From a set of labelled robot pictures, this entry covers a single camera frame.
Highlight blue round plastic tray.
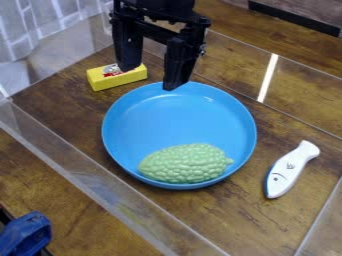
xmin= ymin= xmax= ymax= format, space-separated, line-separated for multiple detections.
xmin=102 ymin=82 xmax=257 ymax=190

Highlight green bitter gourd toy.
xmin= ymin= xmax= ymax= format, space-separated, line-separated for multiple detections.
xmin=138 ymin=143 xmax=234 ymax=184

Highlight yellow butter brick toy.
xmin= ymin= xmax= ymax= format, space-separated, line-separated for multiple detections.
xmin=87 ymin=63 xmax=147 ymax=91

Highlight clear acrylic enclosure wall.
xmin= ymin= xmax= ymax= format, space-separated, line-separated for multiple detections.
xmin=0 ymin=0 xmax=342 ymax=256

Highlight white grid curtain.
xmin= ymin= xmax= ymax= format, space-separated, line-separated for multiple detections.
xmin=0 ymin=0 xmax=114 ymax=64

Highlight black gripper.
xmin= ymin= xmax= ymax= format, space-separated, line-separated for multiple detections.
xmin=110 ymin=0 xmax=211 ymax=91

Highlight dark baseboard strip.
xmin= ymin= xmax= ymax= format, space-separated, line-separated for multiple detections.
xmin=249 ymin=0 xmax=342 ymax=38

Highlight white wooden fish toy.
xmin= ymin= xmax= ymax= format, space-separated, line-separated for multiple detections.
xmin=265 ymin=140 xmax=321 ymax=199

